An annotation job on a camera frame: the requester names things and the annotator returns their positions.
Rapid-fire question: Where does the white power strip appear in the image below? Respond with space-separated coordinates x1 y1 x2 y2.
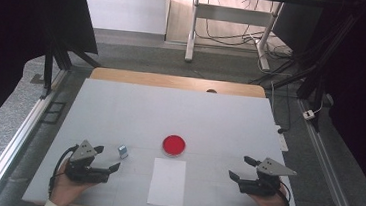
273 124 291 153

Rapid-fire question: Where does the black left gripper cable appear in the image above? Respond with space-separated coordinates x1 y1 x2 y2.
47 142 80 202

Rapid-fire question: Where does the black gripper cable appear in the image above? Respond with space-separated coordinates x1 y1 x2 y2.
275 180 295 206
47 142 80 202

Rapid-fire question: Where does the person's left hand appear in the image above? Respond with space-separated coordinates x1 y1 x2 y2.
49 159 99 206

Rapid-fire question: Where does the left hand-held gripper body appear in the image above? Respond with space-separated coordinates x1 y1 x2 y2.
63 137 115 186

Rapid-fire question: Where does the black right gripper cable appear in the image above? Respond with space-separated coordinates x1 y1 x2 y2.
275 180 295 206

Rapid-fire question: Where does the small white plug adapter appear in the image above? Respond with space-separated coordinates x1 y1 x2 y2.
302 109 317 122

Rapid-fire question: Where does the white desk frame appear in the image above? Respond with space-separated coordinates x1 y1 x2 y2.
183 0 285 72

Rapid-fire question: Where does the tangle of black floor cables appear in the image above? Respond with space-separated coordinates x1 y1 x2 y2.
194 0 298 61

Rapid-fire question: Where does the round red ink pad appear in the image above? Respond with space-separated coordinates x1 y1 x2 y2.
160 133 188 159

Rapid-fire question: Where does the black floor frame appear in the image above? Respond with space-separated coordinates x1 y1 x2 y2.
41 100 68 127

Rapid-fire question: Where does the small blue white stamp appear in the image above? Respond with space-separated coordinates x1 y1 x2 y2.
116 144 130 160

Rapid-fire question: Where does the black power strip cable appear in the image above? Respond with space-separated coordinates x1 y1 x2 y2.
266 80 296 136

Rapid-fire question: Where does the aluminium floor rail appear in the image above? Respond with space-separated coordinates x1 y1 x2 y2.
287 98 366 206
0 63 70 206

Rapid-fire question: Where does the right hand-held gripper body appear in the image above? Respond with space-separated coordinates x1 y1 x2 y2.
236 154 299 200

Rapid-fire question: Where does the white paper sheet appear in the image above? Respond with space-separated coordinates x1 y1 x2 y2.
146 156 188 206

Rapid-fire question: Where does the black curtain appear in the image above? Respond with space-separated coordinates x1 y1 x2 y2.
309 0 366 206
0 0 105 157

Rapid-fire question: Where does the black metal stand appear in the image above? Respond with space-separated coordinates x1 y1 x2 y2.
244 0 366 137
35 19 105 106

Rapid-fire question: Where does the large white board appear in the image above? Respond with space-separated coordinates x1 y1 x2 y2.
21 73 313 206

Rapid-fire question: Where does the wooden table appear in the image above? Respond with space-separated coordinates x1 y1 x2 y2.
88 66 268 99

